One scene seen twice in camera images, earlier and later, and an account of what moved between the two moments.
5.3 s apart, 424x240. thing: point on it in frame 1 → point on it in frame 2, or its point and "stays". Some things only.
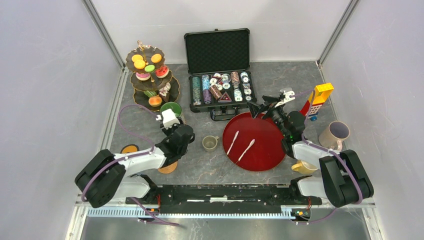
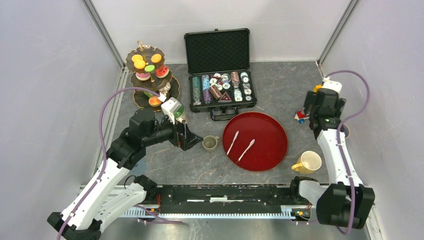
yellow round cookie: [156, 58] stays
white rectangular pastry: [150, 93] stays
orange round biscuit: [139, 64] stays
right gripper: [255, 109] → [309, 101]
